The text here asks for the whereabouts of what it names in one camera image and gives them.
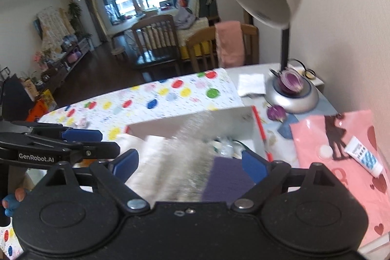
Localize white tissue paper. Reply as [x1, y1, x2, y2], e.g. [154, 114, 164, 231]
[115, 134, 167, 164]

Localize gloved left hand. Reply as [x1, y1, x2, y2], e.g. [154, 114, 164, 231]
[1, 187, 28, 217]

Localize tv cabinet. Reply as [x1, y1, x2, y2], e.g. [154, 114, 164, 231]
[32, 38, 93, 93]

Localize small wooden stool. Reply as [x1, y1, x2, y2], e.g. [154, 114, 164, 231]
[111, 46, 127, 59]

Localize bubble wrap sheet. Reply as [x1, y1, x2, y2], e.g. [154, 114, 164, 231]
[124, 109, 216, 203]

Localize white paper napkin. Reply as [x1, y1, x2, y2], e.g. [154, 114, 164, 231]
[237, 73, 266, 97]

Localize polka dot tablecloth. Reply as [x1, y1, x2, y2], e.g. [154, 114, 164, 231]
[0, 67, 245, 260]

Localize pink towel on chair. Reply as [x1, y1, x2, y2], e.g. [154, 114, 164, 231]
[215, 20, 244, 68]

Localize red white cardboard box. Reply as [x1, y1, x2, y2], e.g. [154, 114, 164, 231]
[126, 106, 273, 161]

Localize orange gift box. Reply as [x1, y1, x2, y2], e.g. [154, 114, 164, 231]
[26, 100, 49, 122]

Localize pink plastic bag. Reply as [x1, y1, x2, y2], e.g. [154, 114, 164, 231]
[290, 110, 389, 246]

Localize sofa with blankets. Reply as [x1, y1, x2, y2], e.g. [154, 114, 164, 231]
[159, 0, 219, 61]

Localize white blue tube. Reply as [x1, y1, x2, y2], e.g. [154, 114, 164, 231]
[344, 136, 383, 178]

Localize halved purple onion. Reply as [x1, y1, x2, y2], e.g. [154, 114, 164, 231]
[279, 68, 304, 94]

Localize dark wooden chair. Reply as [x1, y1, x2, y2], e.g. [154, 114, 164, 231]
[131, 14, 182, 77]

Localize dried purple rose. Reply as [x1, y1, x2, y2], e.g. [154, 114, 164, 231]
[266, 105, 287, 122]

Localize purple green sponge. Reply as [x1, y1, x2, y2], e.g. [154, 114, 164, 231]
[201, 157, 254, 205]

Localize wooden chair at table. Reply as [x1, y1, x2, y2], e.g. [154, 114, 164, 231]
[186, 23, 260, 73]

